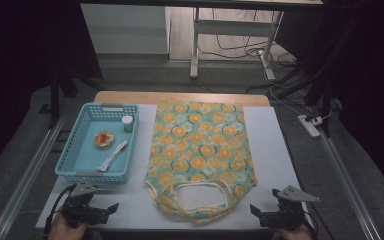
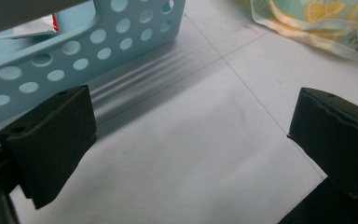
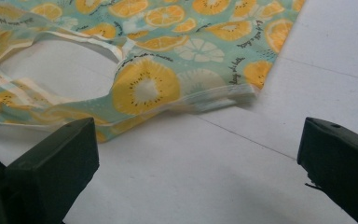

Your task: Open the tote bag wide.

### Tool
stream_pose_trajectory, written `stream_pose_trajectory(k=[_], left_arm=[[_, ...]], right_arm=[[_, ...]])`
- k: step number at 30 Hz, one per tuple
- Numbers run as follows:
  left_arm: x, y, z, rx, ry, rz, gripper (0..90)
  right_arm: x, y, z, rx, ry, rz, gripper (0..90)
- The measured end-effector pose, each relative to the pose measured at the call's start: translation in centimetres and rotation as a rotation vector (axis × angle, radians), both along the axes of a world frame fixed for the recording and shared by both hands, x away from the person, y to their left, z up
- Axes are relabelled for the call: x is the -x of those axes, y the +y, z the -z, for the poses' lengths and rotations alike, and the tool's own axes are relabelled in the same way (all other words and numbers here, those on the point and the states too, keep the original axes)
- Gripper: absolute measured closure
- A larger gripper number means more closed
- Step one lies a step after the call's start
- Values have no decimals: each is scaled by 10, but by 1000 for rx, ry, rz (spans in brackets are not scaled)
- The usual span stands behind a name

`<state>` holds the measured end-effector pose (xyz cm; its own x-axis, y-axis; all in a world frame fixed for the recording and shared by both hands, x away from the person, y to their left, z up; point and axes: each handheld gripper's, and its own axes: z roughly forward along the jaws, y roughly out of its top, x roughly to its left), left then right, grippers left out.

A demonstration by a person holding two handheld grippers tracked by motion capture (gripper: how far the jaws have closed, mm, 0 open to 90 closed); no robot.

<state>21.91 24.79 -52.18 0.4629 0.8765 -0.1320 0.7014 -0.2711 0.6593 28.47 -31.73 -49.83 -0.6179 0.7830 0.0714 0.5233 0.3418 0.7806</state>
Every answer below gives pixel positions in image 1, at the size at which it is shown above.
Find white table sheet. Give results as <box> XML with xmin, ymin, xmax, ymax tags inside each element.
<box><xmin>35</xmin><ymin>103</ymin><xmax>311</xmax><ymax>231</ymax></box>

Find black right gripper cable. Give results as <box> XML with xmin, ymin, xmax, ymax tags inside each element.
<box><xmin>303</xmin><ymin>202</ymin><xmax>320</xmax><ymax>236</ymax></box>

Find grey metal rail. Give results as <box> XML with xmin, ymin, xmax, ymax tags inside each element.
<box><xmin>317</xmin><ymin>131</ymin><xmax>383</xmax><ymax>240</ymax></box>
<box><xmin>0</xmin><ymin>109</ymin><xmax>70</xmax><ymax>240</ymax></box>

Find round golden candy tin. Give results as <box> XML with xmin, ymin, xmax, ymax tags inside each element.
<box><xmin>93</xmin><ymin>129</ymin><xmax>116</xmax><ymax>149</ymax></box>

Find person's right hand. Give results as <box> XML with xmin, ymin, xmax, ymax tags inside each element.
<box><xmin>274</xmin><ymin>222</ymin><xmax>318</xmax><ymax>240</ymax></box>

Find white cabinet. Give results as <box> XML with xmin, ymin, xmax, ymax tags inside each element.
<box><xmin>80</xmin><ymin>3</ymin><xmax>171</xmax><ymax>55</ymax></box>

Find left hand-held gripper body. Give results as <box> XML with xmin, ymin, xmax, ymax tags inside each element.
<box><xmin>59</xmin><ymin>181</ymin><xmax>110</xmax><ymax>229</ymax></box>

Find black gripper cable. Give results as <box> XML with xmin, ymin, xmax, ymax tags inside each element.
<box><xmin>303</xmin><ymin>202</ymin><xmax>320</xmax><ymax>236</ymax></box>
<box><xmin>43</xmin><ymin>184</ymin><xmax>78</xmax><ymax>235</ymax></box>

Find white power strip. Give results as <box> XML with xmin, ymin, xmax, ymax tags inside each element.
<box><xmin>297</xmin><ymin>114</ymin><xmax>324</xmax><ymax>139</ymax></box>

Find white desk frame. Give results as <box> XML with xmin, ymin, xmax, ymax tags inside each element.
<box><xmin>189</xmin><ymin>6</ymin><xmax>286</xmax><ymax>81</ymax></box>

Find small white-capped bottle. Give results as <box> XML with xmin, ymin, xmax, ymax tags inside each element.
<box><xmin>121</xmin><ymin>114</ymin><xmax>135</xmax><ymax>133</ymax></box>

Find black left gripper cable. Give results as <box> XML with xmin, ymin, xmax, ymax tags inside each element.
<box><xmin>43</xmin><ymin>184</ymin><xmax>78</xmax><ymax>235</ymax></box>

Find white and red tube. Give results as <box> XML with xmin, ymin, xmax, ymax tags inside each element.
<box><xmin>97</xmin><ymin>140</ymin><xmax>129</xmax><ymax>173</ymax></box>

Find person's left hand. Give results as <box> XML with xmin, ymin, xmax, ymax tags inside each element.
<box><xmin>48</xmin><ymin>213</ymin><xmax>88</xmax><ymax>240</ymax></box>

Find black floor cables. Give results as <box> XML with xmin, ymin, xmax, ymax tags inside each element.
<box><xmin>198</xmin><ymin>8</ymin><xmax>298</xmax><ymax>69</ymax></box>

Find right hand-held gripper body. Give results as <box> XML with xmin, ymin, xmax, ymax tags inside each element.
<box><xmin>259</xmin><ymin>185</ymin><xmax>321</xmax><ymax>232</ymax></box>

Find black metal stand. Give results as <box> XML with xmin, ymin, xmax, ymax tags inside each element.
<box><xmin>273</xmin><ymin>13</ymin><xmax>368</xmax><ymax>138</ymax></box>
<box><xmin>39</xmin><ymin>59</ymin><xmax>108</xmax><ymax>130</ymax></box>

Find white floor cable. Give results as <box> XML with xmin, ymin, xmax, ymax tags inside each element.
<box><xmin>263</xmin><ymin>64</ymin><xmax>333</xmax><ymax>122</ymax></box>

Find light blue plastic basket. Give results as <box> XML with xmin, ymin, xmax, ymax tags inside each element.
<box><xmin>54</xmin><ymin>102</ymin><xmax>140</xmax><ymax>185</ymax></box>

